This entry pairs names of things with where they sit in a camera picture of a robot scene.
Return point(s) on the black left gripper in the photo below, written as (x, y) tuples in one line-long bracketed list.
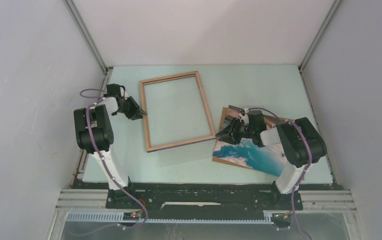
[(136, 109)]

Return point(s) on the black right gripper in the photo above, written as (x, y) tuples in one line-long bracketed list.
[(229, 136)]

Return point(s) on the wooden picture frame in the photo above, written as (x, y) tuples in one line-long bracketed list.
[(178, 112)]

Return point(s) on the clear acrylic frame sheet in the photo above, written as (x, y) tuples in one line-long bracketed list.
[(196, 154)]

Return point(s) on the ocean sky photo print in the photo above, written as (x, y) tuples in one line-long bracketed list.
[(269, 159)]

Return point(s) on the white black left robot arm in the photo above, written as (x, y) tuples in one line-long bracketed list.
[(94, 133)]

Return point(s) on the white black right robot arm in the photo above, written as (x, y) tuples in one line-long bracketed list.
[(303, 147)]

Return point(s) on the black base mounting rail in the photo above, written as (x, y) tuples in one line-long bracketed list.
[(204, 202)]

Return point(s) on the aluminium extrusion base frame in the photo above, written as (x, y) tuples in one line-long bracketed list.
[(89, 204)]

